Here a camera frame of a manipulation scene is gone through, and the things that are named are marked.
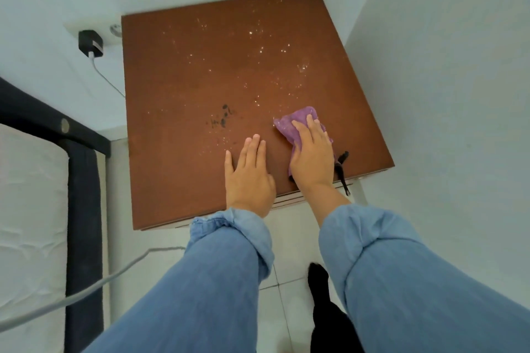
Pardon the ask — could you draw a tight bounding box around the person's left forearm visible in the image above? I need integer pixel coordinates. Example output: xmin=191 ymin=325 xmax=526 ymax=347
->
xmin=83 ymin=207 xmax=276 ymax=353

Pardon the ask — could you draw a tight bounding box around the white mattress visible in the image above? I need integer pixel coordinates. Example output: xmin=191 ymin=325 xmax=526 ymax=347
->
xmin=0 ymin=123 xmax=70 ymax=353

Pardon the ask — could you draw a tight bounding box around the person's left hand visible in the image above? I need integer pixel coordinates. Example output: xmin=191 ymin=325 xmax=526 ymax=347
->
xmin=225 ymin=134 xmax=277 ymax=219

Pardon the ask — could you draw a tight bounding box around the black bed frame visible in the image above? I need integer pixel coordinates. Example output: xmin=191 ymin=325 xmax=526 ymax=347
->
xmin=0 ymin=77 xmax=112 ymax=353

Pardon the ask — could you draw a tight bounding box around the person's right forearm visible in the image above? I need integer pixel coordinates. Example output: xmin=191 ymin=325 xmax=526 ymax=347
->
xmin=298 ymin=183 xmax=530 ymax=353

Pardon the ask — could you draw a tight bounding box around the black charger plug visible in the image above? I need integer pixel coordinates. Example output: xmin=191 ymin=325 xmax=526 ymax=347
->
xmin=78 ymin=30 xmax=104 ymax=58

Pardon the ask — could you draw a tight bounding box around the black strap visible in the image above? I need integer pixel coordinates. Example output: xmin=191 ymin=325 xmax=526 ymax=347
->
xmin=288 ymin=151 xmax=352 ymax=197

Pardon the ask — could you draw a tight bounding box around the purple cleaning cloth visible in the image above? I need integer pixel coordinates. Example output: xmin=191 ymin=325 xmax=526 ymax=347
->
xmin=273 ymin=106 xmax=334 ymax=178

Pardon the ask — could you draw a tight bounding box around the brown top side table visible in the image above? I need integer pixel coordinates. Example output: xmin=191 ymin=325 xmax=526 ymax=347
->
xmin=121 ymin=0 xmax=395 ymax=232

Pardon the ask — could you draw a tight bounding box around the grey cable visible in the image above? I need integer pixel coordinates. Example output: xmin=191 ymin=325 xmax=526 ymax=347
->
xmin=0 ymin=246 xmax=186 ymax=333

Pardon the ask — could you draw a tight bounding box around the white wall socket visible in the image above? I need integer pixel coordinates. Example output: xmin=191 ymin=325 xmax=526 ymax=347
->
xmin=63 ymin=17 xmax=123 ymax=48

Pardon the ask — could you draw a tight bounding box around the person's black clad leg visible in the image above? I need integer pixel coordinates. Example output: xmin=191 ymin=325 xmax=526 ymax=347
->
xmin=307 ymin=263 xmax=366 ymax=353

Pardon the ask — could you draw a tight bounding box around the white charger cable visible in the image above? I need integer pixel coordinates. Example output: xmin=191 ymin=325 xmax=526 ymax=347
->
xmin=88 ymin=52 xmax=126 ymax=98

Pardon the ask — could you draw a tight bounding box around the person's right hand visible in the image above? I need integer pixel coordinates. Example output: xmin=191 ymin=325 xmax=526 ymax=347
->
xmin=288 ymin=114 xmax=336 ymax=194

